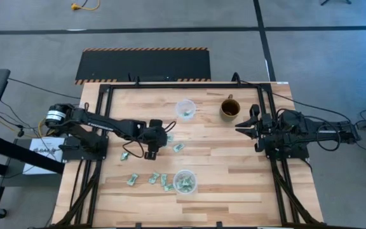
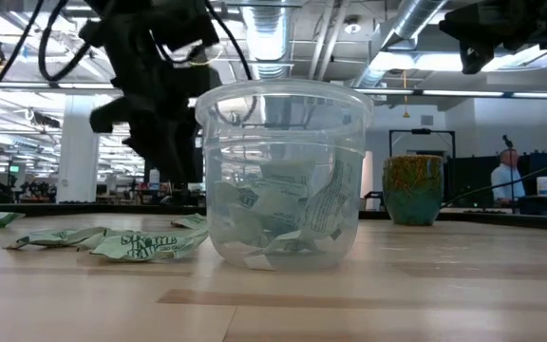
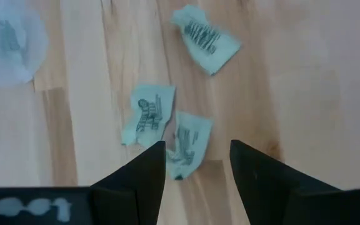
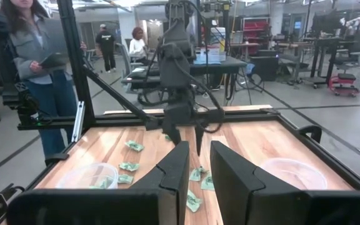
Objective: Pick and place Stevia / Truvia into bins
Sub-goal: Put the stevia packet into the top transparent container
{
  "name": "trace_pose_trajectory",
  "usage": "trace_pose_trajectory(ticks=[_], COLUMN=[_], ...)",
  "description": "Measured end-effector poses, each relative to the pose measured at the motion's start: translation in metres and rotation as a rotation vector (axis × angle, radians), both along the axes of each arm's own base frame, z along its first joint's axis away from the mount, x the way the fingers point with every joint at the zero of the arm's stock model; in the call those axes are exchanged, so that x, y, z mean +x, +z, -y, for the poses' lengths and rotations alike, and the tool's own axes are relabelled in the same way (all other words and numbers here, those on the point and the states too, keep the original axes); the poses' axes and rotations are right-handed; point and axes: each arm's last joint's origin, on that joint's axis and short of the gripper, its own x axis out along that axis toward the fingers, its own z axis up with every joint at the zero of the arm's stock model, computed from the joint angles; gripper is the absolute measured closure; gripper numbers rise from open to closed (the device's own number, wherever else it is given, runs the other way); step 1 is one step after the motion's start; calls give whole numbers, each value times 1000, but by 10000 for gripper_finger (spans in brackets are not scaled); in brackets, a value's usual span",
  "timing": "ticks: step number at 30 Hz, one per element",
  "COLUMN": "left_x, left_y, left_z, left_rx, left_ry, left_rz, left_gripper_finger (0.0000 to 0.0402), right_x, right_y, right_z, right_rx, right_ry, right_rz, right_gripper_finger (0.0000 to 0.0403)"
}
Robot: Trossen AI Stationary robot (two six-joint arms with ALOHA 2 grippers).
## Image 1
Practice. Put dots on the glazed ceramic mug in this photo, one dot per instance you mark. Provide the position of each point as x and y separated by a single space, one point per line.
230 108

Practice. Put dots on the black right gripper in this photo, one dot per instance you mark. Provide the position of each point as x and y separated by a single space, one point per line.
265 127

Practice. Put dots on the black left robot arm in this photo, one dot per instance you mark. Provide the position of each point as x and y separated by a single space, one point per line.
106 122

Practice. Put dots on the black aluminium table frame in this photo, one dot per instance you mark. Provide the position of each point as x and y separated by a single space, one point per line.
183 86

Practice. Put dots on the black tripod base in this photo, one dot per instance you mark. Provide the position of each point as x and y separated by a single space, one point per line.
335 1

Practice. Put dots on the clear plastic tub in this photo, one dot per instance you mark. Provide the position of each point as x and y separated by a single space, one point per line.
180 105
185 173

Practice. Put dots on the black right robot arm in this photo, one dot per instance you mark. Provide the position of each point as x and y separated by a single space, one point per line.
297 127

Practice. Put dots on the white printed box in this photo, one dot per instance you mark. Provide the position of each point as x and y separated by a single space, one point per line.
43 149

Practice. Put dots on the green stevia sweetener packet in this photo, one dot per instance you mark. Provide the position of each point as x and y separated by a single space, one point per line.
153 178
178 147
124 156
132 179
164 179
180 184
187 181
189 188
168 188
186 114
170 137

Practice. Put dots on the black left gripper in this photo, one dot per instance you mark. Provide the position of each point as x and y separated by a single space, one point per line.
154 133

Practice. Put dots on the black hazard-striped floor mat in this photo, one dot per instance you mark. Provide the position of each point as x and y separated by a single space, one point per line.
138 66

